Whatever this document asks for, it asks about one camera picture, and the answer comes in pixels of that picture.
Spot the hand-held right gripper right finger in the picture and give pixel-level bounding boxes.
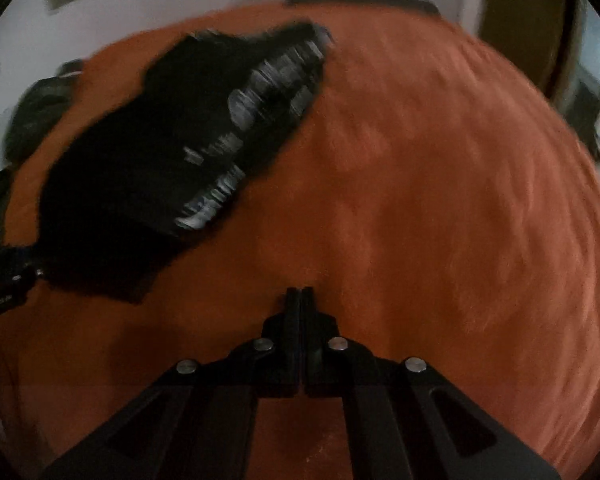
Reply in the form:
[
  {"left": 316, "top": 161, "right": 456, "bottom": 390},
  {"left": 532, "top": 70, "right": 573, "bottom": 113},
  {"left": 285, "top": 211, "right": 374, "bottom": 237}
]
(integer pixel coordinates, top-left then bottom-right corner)
[{"left": 301, "top": 287, "right": 562, "bottom": 480}]

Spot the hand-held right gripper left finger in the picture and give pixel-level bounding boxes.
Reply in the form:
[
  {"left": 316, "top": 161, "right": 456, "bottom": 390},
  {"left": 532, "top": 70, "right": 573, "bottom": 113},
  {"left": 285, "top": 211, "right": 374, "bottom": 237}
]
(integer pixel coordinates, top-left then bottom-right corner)
[{"left": 40, "top": 287, "right": 301, "bottom": 480}]

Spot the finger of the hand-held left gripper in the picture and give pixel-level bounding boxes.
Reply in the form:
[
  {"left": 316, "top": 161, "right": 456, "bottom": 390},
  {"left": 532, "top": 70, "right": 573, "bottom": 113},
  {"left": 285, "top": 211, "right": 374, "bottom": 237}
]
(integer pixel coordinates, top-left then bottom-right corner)
[{"left": 0, "top": 245, "right": 47, "bottom": 321}]

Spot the black shirt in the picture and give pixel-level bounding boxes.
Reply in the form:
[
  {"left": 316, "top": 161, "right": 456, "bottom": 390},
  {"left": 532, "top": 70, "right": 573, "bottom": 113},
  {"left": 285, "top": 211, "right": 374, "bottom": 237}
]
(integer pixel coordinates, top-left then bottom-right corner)
[{"left": 37, "top": 20, "right": 336, "bottom": 306}]

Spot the orange blanket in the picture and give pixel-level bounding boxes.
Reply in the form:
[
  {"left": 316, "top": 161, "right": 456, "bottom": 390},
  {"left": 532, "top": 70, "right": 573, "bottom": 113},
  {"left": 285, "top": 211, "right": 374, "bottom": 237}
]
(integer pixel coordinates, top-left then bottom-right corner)
[{"left": 0, "top": 2, "right": 600, "bottom": 480}]

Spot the brown wooden door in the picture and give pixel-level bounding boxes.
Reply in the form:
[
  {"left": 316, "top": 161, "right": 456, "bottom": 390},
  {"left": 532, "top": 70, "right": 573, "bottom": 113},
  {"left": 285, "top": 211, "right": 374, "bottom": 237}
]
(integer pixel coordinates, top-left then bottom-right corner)
[{"left": 480, "top": 0, "right": 567, "bottom": 97}]

